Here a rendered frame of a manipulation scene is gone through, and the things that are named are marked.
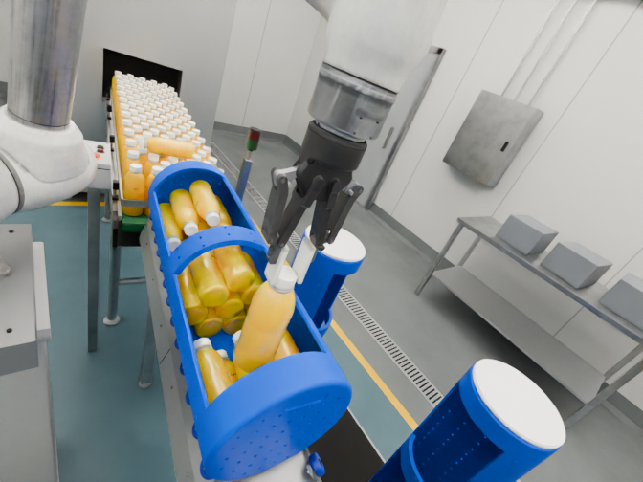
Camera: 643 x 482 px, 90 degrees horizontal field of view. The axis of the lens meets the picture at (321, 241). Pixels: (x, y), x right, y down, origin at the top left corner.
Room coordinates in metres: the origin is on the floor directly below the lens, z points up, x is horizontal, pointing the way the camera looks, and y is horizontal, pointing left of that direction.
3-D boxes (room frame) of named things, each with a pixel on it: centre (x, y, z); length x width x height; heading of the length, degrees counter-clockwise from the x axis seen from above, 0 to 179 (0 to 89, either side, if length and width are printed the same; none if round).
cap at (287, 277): (0.40, 0.03, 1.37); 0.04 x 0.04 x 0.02
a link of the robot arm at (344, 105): (0.40, 0.03, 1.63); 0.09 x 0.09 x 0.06
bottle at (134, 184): (1.05, 0.74, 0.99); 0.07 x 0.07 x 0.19
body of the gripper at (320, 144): (0.40, 0.03, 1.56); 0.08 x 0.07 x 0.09; 131
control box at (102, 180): (1.03, 0.89, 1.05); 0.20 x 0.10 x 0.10; 41
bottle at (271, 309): (0.40, 0.03, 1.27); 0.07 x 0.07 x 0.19
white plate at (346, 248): (1.24, -0.06, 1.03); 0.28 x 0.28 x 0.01
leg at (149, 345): (0.97, 0.55, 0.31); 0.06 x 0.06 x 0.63; 41
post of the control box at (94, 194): (1.03, 0.89, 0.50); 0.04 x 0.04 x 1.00; 41
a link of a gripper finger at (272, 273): (0.39, 0.05, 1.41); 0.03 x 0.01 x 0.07; 41
